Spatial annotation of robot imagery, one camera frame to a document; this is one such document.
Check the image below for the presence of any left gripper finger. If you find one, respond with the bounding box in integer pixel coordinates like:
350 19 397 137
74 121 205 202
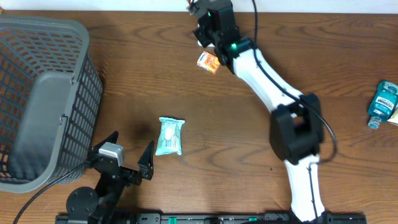
137 141 155 180
91 131 119 152

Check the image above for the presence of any light blue tissue pack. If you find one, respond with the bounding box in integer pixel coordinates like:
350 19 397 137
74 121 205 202
155 117 185 156

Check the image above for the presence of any small orange snack box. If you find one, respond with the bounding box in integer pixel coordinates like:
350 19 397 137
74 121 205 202
197 51 220 74

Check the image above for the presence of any blue mouthwash bottle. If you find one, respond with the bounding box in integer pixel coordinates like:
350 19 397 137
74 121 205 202
368 80 397 129

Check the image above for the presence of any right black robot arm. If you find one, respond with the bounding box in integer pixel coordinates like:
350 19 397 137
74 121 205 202
188 0 325 222

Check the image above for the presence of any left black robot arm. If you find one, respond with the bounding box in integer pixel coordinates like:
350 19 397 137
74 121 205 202
55 131 155 223

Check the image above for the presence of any grey plastic shopping basket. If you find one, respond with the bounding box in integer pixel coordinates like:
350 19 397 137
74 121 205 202
1 15 103 193

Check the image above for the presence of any left black cable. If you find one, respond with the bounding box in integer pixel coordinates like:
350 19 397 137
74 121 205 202
12 160 91 224

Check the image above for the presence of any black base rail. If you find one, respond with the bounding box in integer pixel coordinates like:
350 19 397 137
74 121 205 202
55 212 368 224

